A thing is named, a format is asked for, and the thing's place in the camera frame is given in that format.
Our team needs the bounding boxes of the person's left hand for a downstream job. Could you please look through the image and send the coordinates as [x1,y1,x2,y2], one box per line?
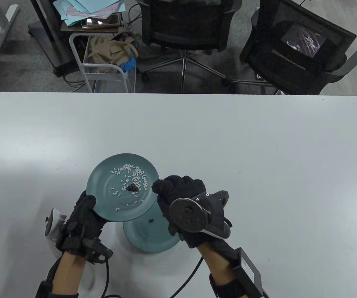
[56,191,107,258]

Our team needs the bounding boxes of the white wire cart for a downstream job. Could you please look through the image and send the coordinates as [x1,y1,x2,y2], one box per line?
[69,31,136,93]

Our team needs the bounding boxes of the person's right forearm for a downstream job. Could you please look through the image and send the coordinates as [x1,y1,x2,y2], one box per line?
[197,239,244,286]

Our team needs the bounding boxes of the person's right hand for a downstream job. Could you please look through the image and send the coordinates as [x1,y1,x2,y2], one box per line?
[151,175,233,249]

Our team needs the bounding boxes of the black left wrist module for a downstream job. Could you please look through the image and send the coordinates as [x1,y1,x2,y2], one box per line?
[82,237,114,264]

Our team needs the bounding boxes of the beige cloth bag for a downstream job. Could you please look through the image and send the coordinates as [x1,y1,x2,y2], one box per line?
[88,35,138,73]

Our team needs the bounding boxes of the black left glove cable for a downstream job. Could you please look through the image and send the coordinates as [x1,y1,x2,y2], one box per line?
[102,261,121,298]

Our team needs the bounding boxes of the grey left hand tracker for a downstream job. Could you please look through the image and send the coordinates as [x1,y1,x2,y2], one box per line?
[45,208,68,241]

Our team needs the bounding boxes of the black glove cable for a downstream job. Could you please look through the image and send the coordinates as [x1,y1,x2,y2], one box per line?
[102,261,121,298]
[172,256,204,298]

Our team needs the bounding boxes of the black right forearm sensor box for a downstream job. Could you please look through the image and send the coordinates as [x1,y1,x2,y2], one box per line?
[233,247,263,295]

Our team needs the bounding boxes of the teal plate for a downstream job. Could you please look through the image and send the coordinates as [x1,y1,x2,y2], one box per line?
[86,153,160,222]
[123,199,180,253]

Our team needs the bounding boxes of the person's left forearm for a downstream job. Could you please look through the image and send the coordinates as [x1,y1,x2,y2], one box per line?
[53,251,87,294]

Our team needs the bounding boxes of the brown side table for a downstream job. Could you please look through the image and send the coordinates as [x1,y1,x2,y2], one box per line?
[61,22,120,34]

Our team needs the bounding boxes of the white desk leg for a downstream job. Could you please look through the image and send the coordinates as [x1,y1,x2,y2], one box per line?
[0,0,20,52]

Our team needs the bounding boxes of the phone with shiny screen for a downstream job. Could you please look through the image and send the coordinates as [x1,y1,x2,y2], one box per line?
[82,13,120,29]

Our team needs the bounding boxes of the black right glove cable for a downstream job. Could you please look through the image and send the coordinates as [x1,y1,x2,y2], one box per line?
[172,256,204,298]

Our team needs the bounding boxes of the stack of light blue papers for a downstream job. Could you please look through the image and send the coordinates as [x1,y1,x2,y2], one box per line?
[53,0,126,26]

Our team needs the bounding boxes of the black mesh office chair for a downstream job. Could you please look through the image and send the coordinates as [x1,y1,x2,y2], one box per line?
[137,0,242,93]

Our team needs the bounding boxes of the black chair with grey armrest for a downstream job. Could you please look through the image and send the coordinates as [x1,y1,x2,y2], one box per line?
[233,0,357,95]

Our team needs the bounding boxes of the grey right hand tracker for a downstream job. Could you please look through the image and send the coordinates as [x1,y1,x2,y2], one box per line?
[169,191,230,239]

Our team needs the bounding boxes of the blue gloves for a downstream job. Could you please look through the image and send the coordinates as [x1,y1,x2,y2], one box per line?
[121,57,136,72]

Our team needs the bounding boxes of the scattered white rice grains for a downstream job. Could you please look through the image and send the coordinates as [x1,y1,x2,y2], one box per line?
[110,164,150,212]

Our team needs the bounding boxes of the grey hand tracker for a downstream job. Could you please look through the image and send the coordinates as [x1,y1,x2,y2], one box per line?
[45,208,68,241]
[169,191,230,239]

